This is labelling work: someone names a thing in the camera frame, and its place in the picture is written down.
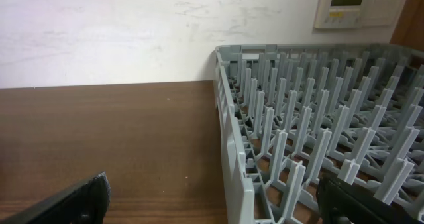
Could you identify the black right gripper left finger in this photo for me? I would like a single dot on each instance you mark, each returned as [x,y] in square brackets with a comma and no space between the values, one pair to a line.
[84,202]

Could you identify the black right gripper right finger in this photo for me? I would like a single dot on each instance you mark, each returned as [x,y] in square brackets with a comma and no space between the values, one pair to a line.
[341,202]

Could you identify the grey dishwasher rack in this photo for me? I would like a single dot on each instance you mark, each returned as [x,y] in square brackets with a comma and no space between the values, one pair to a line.
[290,114]

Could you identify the wall control panel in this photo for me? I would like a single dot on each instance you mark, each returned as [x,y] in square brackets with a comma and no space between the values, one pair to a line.
[347,14]

